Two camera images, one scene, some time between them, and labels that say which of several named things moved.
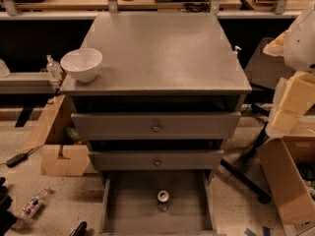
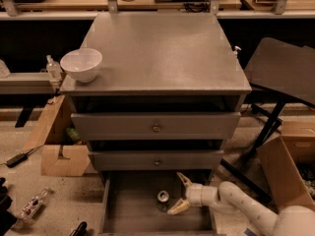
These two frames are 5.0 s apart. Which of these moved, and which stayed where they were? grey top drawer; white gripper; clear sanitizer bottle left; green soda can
Moved: white gripper
Stayed: green soda can; clear sanitizer bottle left; grey top drawer
